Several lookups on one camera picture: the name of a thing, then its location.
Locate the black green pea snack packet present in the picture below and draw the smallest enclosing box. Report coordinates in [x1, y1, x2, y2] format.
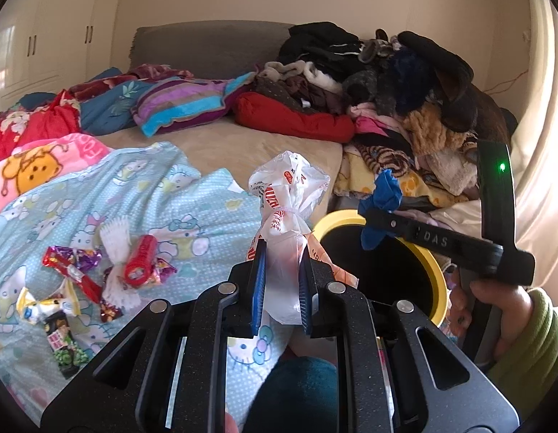
[44, 311, 89, 379]

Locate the pink cartoon bear blanket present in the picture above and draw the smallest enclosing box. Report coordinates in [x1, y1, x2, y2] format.
[0, 133, 111, 212]

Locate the yellow rimmed black trash bin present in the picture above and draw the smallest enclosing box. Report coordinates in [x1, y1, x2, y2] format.
[313, 209, 448, 327]

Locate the white wardrobe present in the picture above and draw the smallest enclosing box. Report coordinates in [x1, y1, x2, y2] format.
[0, 0, 118, 110]

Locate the cream curtain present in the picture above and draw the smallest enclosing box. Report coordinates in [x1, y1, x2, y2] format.
[430, 0, 558, 289]

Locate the white printed plastic bag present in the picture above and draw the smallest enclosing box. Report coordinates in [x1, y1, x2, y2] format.
[248, 150, 330, 325]

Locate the red pillow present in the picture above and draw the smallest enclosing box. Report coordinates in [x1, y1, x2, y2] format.
[233, 92, 354, 144]

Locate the person's right hand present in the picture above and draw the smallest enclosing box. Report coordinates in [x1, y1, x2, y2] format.
[448, 270, 533, 361]

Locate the yellow white snack bag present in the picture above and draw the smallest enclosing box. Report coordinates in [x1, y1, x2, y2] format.
[16, 279, 81, 325]

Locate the red floral blanket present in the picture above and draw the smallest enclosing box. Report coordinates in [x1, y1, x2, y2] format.
[0, 90, 81, 161]

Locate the beige bed sheet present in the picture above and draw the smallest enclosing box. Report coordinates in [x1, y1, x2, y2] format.
[98, 116, 343, 225]

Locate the pile of dark clothes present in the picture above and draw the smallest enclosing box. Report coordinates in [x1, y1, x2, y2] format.
[277, 22, 511, 145]

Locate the blue floral blanket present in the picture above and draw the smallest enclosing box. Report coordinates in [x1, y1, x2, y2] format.
[17, 65, 156, 137]

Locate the green sleeve forearm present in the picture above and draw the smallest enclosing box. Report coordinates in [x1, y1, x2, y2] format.
[488, 288, 558, 420]

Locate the brown candy bar wrapper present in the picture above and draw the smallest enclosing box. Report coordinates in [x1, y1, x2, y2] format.
[100, 297, 123, 324]

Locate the red shiny small wrapper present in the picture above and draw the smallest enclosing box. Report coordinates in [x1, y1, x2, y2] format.
[125, 235, 158, 288]

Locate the blue plastic scrap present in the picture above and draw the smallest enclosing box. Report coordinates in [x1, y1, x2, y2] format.
[357, 169, 403, 250]

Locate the grey bed headboard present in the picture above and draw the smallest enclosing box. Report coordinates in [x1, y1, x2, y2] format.
[129, 19, 291, 79]

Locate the striped purple blue pillow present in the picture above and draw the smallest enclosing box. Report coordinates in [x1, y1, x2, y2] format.
[131, 71, 256, 138]

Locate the orange purple snack wrapper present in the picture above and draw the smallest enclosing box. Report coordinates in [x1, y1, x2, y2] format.
[145, 257, 177, 287]

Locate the light blue Hello Kitty quilt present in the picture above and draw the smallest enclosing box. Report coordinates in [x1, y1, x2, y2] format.
[0, 140, 280, 427]

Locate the red snack wrapper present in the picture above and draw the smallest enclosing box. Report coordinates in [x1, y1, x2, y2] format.
[42, 246, 102, 304]

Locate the purple foil candy wrapper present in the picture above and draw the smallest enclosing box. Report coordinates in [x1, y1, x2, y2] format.
[52, 246, 102, 273]

